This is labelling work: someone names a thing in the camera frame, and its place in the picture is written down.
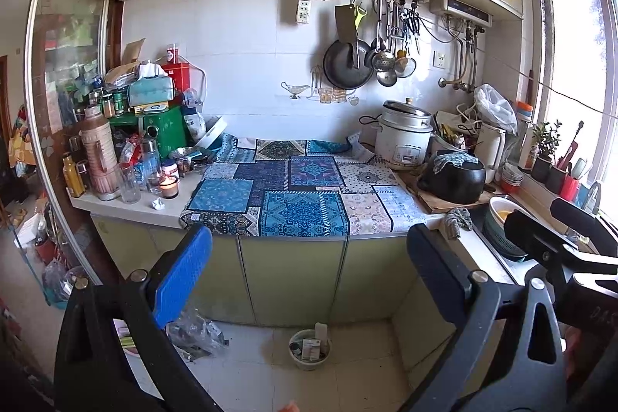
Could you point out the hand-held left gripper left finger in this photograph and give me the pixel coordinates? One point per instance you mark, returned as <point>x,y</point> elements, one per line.
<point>186,277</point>

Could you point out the lit candle jar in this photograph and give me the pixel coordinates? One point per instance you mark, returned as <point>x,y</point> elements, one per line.
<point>169,189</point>

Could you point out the teal tissue box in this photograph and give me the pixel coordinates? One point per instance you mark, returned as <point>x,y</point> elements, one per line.
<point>149,91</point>

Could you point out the black cooking pot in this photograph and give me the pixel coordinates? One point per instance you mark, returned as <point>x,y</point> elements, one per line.
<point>454,186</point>

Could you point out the perforated metal skimmer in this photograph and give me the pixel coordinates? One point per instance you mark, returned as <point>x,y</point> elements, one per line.
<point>383,60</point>

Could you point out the black kitchen scissors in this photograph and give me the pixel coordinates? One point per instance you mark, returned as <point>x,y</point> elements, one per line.
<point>412,23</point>

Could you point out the metal bowl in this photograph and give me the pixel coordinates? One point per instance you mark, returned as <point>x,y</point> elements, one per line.
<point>190,155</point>

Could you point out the white power strip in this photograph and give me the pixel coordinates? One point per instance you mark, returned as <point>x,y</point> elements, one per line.
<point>304,4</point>

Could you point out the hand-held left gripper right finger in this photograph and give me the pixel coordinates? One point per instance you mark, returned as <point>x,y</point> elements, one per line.
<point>434,267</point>

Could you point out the yellow bottle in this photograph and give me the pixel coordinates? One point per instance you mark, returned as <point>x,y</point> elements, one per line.
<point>73,178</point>

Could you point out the white jug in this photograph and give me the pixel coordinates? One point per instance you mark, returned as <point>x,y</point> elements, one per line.
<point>490,146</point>

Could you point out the red tin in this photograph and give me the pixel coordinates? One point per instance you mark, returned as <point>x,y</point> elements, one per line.
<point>176,76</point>

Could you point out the orange lidded container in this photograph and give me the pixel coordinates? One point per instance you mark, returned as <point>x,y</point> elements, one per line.
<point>525,109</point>

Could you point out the white enamel pot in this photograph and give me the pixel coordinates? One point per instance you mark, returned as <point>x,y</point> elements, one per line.
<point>495,205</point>

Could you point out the black frying pan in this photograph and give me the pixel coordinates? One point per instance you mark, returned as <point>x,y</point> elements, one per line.
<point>340,73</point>

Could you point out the white plastic bag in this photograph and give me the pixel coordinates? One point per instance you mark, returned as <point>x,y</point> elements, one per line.
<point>497,105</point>

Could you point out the metal ladle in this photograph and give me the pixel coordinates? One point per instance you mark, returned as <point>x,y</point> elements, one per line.
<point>386,78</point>

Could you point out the brown cardboard piece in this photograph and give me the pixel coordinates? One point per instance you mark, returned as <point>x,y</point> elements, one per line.
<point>133,51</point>

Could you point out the clear water bottle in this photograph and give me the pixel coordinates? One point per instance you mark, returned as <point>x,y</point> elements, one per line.
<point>150,166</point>

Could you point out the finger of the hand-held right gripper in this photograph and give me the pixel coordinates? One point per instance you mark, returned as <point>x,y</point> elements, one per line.
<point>536,233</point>
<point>584,221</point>

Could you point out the small potted plant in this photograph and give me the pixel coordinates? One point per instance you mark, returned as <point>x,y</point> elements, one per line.
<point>545,137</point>

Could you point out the row of spice jars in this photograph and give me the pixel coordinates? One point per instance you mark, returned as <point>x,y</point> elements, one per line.
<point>108,103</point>

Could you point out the white water heater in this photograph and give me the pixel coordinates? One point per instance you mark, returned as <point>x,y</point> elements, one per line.
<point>458,7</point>

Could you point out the clear bag with bottles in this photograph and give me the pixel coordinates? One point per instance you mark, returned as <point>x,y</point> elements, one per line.
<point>62,281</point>

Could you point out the glass display cabinet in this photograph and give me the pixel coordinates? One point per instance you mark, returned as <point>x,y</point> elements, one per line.
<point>67,30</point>

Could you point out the red cup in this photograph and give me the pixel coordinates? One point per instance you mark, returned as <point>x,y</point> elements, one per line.
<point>569,189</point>

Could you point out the stack of small bowls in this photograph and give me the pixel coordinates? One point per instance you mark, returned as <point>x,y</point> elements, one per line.
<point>512,176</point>

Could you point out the grey knitted cloth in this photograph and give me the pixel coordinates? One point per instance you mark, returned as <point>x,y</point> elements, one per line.
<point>454,160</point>

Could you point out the white rice cooker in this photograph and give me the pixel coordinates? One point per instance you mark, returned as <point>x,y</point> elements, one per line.
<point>400,141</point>

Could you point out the utensil holder with chopsticks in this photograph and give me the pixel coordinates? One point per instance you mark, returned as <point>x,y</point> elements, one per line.
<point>451,133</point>

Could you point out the small round floor bin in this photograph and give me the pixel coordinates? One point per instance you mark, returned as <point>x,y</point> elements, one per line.
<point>309,364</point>

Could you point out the steel cleaver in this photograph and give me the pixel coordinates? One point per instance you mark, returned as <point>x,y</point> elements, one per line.
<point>345,23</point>

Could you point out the hanging metal utensils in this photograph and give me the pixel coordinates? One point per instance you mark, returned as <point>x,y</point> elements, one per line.
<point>395,21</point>

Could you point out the wooden cutting board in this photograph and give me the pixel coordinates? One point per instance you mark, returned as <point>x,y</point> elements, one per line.
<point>425,205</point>

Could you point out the white pouch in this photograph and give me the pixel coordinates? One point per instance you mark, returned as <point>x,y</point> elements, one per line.
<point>194,125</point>

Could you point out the white round perforated tray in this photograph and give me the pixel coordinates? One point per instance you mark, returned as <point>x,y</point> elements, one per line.
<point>210,134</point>

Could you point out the small white paper ball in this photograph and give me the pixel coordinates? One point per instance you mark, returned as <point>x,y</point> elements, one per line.
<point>158,204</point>

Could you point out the grey dish rag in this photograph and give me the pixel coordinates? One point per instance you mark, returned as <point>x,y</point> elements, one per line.
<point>458,219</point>

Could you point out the black cup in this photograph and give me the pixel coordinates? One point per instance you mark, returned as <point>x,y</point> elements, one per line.
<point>555,180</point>

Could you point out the green colander basket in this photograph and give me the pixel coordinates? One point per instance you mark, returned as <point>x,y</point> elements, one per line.
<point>495,243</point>

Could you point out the metal faucet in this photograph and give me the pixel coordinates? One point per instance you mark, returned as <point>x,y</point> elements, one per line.
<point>593,195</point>

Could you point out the window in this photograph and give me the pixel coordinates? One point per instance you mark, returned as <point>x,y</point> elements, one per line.
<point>565,30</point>

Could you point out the clear glass tumbler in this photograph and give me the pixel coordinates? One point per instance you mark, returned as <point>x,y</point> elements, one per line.
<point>129,186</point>

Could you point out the kitchenware wall stickers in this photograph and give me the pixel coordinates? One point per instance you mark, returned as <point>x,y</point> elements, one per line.
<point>295,89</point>

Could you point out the yellow-green peeler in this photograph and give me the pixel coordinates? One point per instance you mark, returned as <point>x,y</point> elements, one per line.
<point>360,17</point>

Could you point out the green box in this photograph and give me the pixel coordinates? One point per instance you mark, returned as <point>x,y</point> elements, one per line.
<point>169,128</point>

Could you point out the blue patchwork cloth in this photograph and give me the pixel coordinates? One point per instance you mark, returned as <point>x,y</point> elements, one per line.
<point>299,209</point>

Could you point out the colourful hanging bag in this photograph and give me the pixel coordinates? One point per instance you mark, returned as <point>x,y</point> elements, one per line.
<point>21,137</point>

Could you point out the olive base cabinet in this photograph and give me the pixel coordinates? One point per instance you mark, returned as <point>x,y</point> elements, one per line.
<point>289,277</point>

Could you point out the crumpled plastic bags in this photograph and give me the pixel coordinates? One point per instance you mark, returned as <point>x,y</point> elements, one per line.
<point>198,335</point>

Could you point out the white jar dark lid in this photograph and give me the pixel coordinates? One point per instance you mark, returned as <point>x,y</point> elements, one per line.
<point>170,168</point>

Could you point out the metal water pipes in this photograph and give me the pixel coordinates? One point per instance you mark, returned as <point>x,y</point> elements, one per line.
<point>461,83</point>

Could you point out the metal mesh strainer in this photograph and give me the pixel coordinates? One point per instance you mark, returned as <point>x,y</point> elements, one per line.
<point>404,65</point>

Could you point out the white wall socket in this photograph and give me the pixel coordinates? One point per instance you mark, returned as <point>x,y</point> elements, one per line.
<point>440,59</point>

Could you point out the pink thermos flask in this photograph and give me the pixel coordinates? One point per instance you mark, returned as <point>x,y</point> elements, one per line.
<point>99,161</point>

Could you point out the white bottle orange label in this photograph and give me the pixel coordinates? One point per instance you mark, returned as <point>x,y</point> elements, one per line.
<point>527,149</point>

